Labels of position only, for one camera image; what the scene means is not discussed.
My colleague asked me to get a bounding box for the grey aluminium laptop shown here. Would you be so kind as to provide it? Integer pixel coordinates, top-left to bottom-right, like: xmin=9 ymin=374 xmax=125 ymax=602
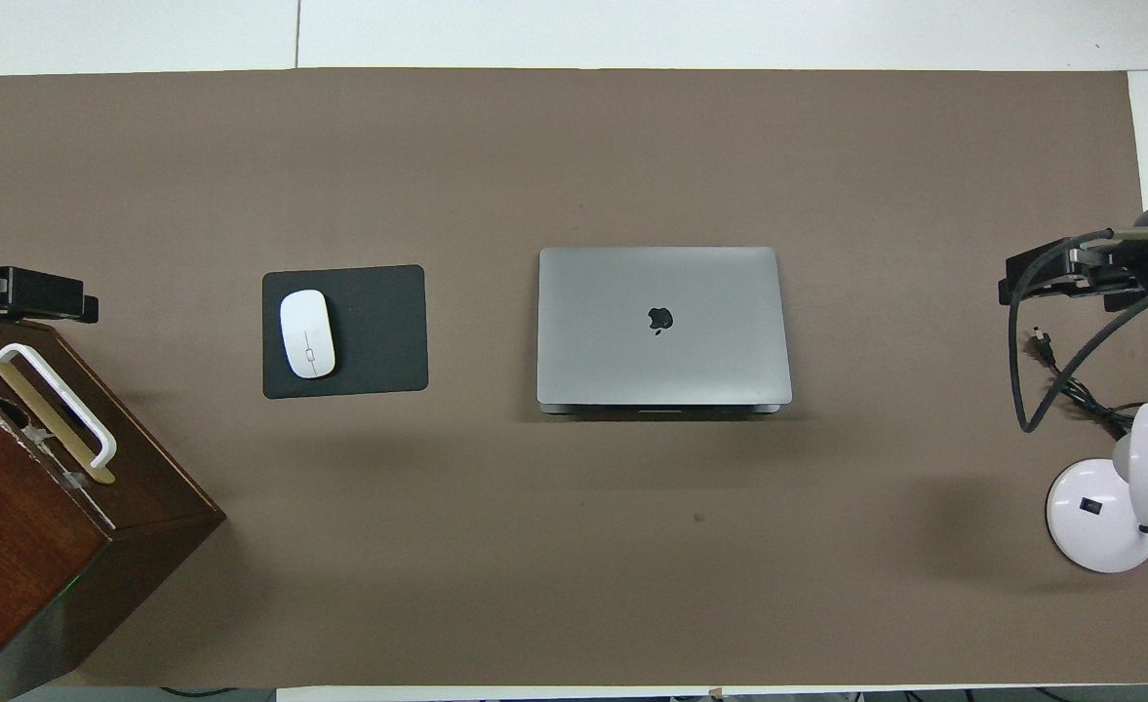
xmin=536 ymin=246 xmax=793 ymax=415

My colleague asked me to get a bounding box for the dark brown wooden box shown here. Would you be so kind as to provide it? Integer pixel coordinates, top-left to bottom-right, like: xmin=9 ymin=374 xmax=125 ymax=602
xmin=0 ymin=317 xmax=227 ymax=702

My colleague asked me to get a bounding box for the white computer mouse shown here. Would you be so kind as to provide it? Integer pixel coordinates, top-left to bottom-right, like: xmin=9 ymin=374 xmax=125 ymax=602
xmin=279 ymin=290 xmax=336 ymax=379

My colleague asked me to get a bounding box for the white desk lamp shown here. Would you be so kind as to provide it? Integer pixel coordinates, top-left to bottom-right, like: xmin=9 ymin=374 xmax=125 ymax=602
xmin=1046 ymin=403 xmax=1148 ymax=574

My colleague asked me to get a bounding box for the black mouse pad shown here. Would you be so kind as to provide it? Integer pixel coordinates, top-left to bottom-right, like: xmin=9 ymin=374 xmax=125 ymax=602
xmin=262 ymin=264 xmax=429 ymax=400

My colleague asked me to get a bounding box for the brown table mat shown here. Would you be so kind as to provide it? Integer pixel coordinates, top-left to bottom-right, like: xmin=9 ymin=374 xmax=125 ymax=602
xmin=0 ymin=68 xmax=1148 ymax=688

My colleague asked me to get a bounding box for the white box handle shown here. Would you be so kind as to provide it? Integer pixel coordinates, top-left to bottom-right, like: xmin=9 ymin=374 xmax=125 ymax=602
xmin=0 ymin=343 xmax=118 ymax=471

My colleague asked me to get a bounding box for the dark right gripper cable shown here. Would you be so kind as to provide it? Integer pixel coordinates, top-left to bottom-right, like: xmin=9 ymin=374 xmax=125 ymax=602
xmin=1010 ymin=229 xmax=1148 ymax=433

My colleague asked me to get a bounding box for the black lamp power cable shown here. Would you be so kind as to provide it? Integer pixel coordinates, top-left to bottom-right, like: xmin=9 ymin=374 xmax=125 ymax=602
xmin=1027 ymin=330 xmax=1138 ymax=438

